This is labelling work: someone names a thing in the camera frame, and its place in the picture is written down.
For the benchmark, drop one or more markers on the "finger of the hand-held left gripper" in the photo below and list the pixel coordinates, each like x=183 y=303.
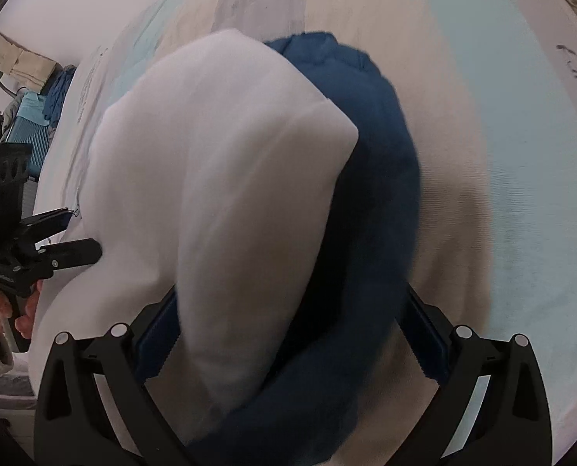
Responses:
x=70 y=252
x=48 y=223

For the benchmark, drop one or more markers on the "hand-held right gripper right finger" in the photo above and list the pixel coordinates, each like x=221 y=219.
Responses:
x=427 y=337

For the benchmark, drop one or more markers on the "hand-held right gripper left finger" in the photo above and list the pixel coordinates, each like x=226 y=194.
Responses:
x=156 y=347

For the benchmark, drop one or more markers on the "white shirt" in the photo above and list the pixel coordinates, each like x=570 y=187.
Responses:
x=211 y=179

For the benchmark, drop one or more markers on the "blue pants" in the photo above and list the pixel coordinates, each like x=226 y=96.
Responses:
x=376 y=179

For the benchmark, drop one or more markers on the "teal suitcase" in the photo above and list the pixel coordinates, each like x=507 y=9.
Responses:
x=29 y=131

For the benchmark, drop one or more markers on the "grey cloth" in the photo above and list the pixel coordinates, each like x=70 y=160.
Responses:
x=9 y=109

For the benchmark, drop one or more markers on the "blue cloth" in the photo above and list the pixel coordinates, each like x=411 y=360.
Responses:
x=60 y=90

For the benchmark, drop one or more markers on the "beige curtain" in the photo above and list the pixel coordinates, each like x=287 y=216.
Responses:
x=12 y=58

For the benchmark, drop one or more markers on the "striped bed sheet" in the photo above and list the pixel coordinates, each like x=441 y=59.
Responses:
x=512 y=155

